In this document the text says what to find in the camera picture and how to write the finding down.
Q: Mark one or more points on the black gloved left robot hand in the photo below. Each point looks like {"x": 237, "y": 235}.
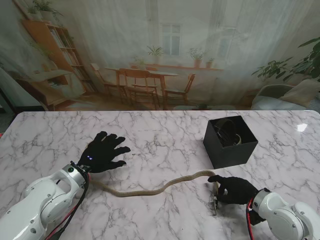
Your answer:
{"x": 105, "y": 155}

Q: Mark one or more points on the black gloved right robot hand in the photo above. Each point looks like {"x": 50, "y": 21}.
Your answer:
{"x": 235, "y": 190}

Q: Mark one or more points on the black square storage box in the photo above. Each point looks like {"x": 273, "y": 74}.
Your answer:
{"x": 235, "y": 156}

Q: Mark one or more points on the beige braided belt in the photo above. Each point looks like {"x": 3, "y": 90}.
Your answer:
{"x": 155, "y": 192}
{"x": 238, "y": 140}

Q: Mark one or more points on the black woven belt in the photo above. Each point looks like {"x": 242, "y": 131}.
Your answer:
{"x": 226, "y": 132}

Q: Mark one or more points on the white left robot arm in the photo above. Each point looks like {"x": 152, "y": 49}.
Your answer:
{"x": 42, "y": 202}

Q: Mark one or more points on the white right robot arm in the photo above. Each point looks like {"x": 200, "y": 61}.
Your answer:
{"x": 282, "y": 215}

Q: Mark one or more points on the printed room scene backdrop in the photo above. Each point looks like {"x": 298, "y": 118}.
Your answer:
{"x": 160, "y": 50}

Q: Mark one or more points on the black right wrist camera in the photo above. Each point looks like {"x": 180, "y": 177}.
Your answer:
{"x": 256, "y": 217}

